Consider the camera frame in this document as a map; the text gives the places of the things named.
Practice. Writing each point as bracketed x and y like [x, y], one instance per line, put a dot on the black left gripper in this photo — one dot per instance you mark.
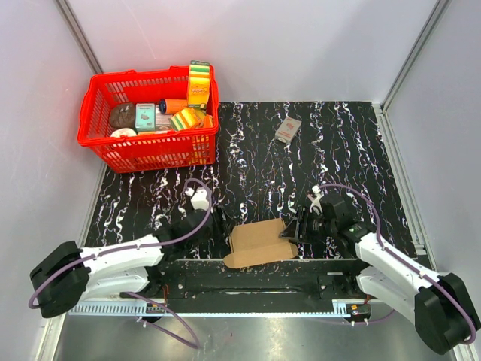
[223, 227]

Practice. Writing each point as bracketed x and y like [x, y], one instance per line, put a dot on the grey card box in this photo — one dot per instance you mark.
[287, 130]

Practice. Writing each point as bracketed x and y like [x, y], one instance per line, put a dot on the orange snack packet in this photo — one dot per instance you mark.
[207, 121]

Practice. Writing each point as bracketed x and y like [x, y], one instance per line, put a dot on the orange cylinder can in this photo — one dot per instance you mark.
[172, 106]

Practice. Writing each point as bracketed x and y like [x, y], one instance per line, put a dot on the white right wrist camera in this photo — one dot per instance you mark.
[315, 197]

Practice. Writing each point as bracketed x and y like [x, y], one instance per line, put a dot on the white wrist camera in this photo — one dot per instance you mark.
[199, 198]
[315, 197]

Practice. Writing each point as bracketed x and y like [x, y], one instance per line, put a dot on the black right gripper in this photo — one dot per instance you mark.
[293, 231]

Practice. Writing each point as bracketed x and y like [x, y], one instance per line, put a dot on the tall yellow green sponge pack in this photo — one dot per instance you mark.
[198, 91]

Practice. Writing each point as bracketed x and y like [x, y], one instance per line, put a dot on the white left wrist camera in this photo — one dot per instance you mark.
[199, 198]

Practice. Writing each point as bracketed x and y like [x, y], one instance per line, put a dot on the red plastic shopping basket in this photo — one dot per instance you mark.
[146, 152]

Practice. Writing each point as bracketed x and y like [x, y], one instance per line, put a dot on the white round tape roll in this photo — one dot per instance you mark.
[123, 132]

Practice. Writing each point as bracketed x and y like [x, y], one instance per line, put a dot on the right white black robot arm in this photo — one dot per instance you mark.
[439, 306]

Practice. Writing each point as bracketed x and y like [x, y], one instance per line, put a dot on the lying yellow green sponge pack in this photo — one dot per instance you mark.
[188, 118]

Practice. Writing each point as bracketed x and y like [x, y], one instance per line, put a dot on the brown cardboard box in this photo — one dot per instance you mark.
[259, 243]

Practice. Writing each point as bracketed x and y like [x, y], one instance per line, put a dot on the brown round bread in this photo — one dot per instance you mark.
[123, 116]

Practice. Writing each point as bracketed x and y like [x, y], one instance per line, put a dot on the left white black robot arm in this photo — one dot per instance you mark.
[70, 274]

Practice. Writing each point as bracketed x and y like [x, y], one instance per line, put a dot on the teal small box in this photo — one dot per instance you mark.
[145, 117]

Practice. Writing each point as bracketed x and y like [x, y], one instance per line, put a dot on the pink white flat box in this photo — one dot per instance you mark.
[162, 121]

